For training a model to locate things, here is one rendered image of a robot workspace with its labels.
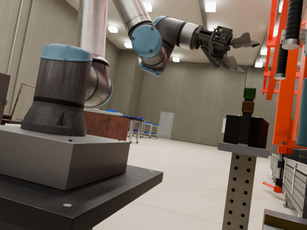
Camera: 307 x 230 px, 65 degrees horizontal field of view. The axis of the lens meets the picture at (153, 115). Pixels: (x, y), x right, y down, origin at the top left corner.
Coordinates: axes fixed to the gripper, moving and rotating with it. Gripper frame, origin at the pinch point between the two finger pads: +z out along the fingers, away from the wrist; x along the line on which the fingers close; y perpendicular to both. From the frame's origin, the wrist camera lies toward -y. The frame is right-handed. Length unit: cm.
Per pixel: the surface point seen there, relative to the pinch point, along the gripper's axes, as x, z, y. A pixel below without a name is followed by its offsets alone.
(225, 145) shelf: -26.2, 3.6, -16.9
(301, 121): -4.6, 23.7, -19.8
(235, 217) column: -45, 18, -44
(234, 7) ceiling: 822, -254, -755
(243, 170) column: -26.7, 13.3, -37.3
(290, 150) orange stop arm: 46, 51, -174
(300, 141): -11.7, 26.2, -21.2
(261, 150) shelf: -23.2, 14.8, -15.1
